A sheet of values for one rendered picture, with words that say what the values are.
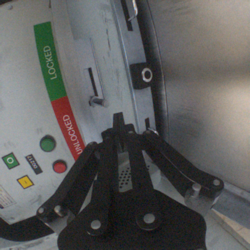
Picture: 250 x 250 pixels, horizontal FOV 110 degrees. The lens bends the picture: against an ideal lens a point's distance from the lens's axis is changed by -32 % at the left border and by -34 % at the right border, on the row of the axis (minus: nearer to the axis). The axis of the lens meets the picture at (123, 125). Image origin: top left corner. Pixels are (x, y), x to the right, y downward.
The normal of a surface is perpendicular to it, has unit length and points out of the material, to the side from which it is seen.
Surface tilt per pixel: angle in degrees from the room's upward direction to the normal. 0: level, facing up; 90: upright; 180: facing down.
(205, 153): 0
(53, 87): 90
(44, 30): 90
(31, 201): 90
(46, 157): 90
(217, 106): 0
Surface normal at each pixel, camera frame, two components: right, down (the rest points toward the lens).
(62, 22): 0.54, 0.25
